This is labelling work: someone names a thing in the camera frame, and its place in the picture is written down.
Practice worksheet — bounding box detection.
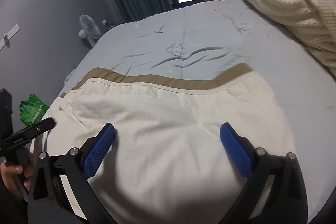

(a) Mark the white standing fan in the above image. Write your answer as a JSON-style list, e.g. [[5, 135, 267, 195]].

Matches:
[[79, 15, 101, 48]]

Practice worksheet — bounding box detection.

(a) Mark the cream puffer jacket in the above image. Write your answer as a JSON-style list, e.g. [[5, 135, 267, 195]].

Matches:
[[31, 64, 295, 223]]

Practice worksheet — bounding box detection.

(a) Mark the green plastic bag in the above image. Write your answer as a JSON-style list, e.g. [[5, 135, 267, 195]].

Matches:
[[19, 93, 49, 126]]

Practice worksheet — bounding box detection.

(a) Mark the person's left hand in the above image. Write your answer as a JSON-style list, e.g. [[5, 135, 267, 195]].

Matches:
[[1, 152, 34, 200]]

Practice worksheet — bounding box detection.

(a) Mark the light blue bed sheet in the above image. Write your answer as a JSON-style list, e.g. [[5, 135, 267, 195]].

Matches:
[[63, 0, 335, 220]]

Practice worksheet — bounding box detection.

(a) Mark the white wall hook strip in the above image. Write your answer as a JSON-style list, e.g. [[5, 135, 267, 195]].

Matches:
[[0, 24, 20, 50]]

